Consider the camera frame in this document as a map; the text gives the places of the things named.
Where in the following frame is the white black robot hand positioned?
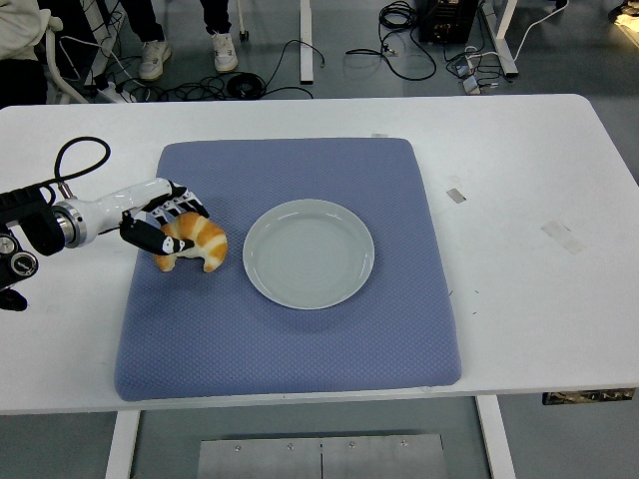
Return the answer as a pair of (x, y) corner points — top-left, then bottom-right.
(78, 177), (211, 257)

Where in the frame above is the croissant bread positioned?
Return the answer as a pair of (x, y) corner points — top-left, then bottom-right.
(152, 211), (230, 274)

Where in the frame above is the grey round plate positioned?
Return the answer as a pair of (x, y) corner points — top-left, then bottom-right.
(242, 199), (375, 311)

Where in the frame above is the person with white sneakers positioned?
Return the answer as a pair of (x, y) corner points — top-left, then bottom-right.
(119, 0), (240, 83)

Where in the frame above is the person in light top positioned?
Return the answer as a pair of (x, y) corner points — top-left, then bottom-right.
(0, 0), (64, 107)

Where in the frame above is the white pole with caster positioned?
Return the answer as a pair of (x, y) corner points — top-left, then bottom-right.
(233, 0), (251, 42)

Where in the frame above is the blue quilted mat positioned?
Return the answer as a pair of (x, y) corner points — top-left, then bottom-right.
(112, 137), (462, 404)

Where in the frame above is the white table leg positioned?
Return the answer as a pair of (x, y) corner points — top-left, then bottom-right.
(474, 395), (517, 479)
(103, 410), (142, 479)

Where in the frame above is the black equipment box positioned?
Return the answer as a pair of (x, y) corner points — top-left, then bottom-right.
(416, 0), (474, 44)

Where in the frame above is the white desk leg with foot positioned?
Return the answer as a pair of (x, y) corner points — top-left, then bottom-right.
(478, 0), (521, 78)

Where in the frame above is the long grey tape piece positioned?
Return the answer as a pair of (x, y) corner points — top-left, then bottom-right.
(540, 220), (586, 256)

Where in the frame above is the metal control box under table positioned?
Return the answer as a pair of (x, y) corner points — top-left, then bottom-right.
(542, 387), (636, 406)

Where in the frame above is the coiled black cable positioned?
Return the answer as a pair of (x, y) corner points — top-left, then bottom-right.
(226, 71), (267, 100)

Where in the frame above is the black cable with plug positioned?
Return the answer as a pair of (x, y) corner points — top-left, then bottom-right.
(263, 38), (328, 100)

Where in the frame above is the long looped black cable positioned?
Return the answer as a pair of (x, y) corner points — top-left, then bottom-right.
(344, 0), (438, 82)

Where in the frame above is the white cable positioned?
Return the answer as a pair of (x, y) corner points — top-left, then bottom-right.
(512, 0), (571, 59)

